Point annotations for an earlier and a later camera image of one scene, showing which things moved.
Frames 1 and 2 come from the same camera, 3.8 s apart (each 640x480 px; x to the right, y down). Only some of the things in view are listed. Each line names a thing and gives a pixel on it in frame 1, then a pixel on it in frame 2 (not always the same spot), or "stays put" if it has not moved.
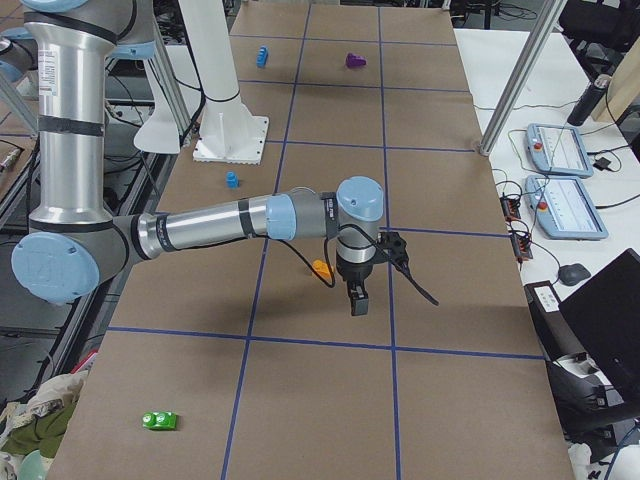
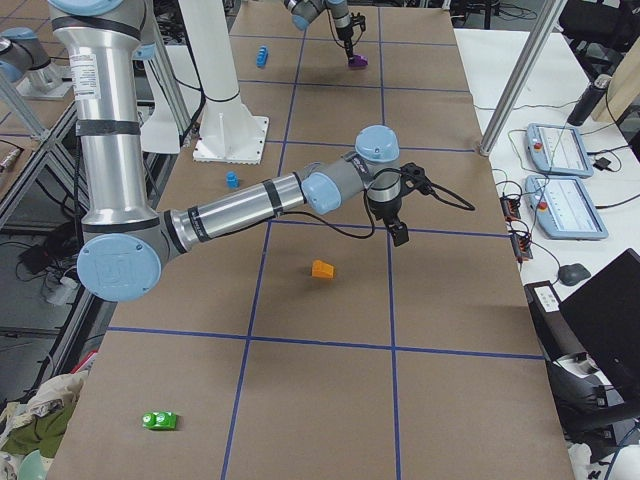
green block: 159,420 stays put
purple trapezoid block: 354,61 stays put
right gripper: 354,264 to 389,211
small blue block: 232,180 stays put
